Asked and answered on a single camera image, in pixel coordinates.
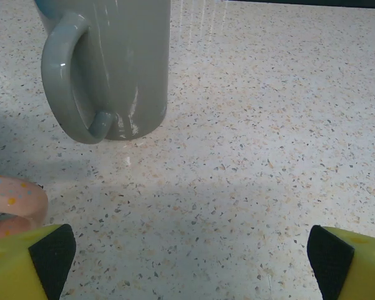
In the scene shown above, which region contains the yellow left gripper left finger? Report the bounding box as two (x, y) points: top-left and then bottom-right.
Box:
(0, 224), (77, 300)

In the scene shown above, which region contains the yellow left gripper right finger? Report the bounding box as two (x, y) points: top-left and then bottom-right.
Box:
(306, 224), (375, 300)

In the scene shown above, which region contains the pink speckled ceramic cup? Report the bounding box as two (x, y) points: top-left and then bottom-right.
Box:
(0, 175), (49, 241)

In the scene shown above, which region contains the grey ceramic mug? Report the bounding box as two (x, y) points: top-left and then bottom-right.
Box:
(34, 0), (171, 145)

